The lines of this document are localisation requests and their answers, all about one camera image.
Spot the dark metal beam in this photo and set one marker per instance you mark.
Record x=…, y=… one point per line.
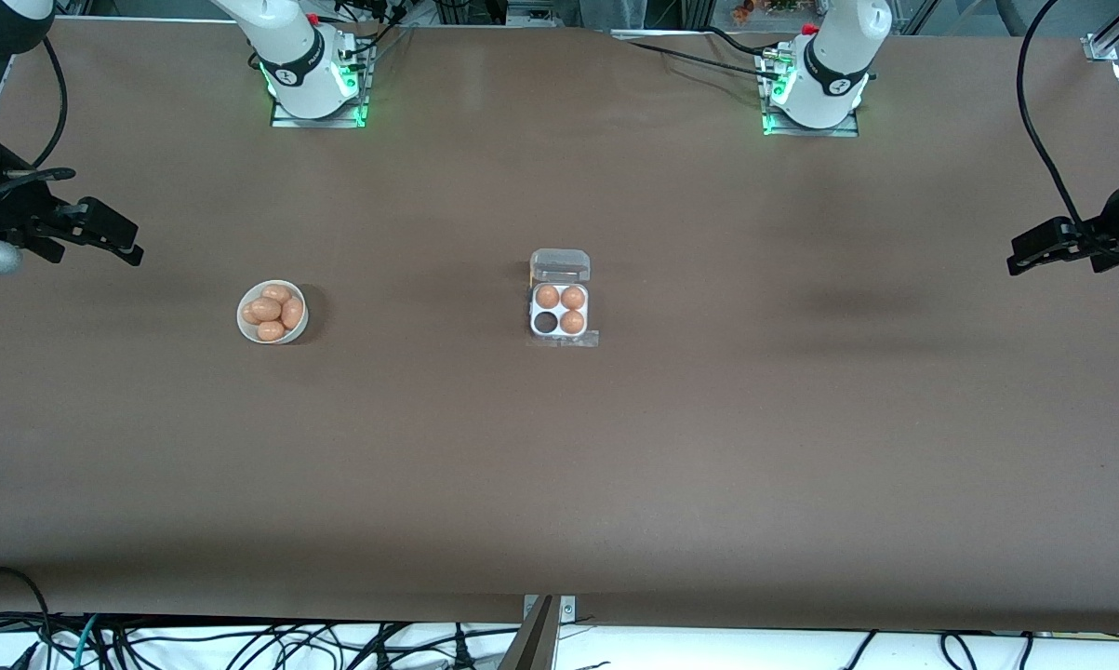
x=531, y=647

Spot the aluminium frame profile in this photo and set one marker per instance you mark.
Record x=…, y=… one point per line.
x=1103, y=46

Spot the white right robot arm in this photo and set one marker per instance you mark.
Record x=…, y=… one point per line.
x=299, y=65

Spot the large brown table mat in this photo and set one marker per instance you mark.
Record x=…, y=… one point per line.
x=708, y=465

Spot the clear plastic egg box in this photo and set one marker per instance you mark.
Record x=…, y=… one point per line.
x=559, y=263

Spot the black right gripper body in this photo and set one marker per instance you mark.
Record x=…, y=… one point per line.
x=8, y=216

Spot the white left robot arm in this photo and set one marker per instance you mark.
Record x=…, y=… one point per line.
x=833, y=65

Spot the white round bowl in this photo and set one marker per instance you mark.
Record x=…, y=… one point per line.
x=249, y=329

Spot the small metal table bracket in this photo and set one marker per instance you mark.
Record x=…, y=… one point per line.
x=568, y=609

